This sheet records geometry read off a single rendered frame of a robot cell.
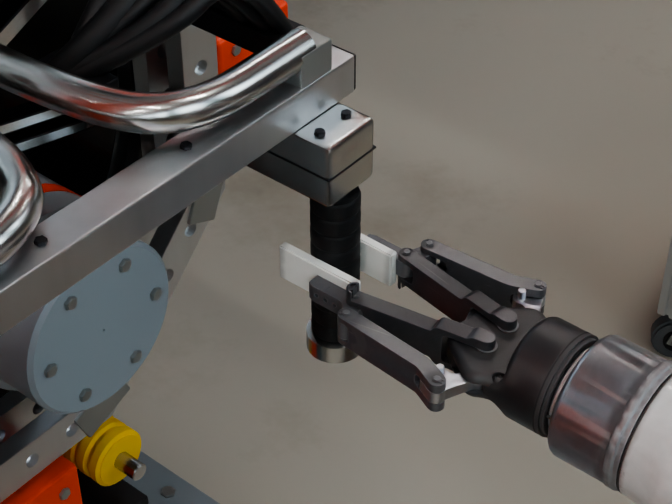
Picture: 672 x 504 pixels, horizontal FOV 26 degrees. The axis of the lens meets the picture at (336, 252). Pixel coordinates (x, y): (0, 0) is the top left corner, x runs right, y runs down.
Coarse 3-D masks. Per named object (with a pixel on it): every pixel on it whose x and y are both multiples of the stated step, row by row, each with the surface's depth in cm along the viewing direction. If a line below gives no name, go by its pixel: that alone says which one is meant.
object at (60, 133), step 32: (0, 0) 129; (32, 0) 114; (64, 0) 122; (0, 32) 113; (32, 32) 128; (64, 32) 125; (128, 64) 123; (0, 96) 134; (0, 128) 117; (32, 128) 122; (64, 128) 123; (96, 128) 127; (32, 160) 132; (64, 160) 130; (96, 160) 128
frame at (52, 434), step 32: (192, 32) 114; (160, 64) 120; (192, 64) 116; (192, 224) 126; (0, 416) 122; (32, 416) 126; (64, 416) 122; (96, 416) 125; (0, 448) 120; (32, 448) 120; (64, 448) 124; (0, 480) 119
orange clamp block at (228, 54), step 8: (280, 0) 123; (280, 8) 122; (216, 40) 118; (224, 40) 118; (224, 48) 118; (232, 48) 119; (240, 48) 120; (224, 56) 119; (232, 56) 120; (240, 56) 121; (224, 64) 119; (232, 64) 120
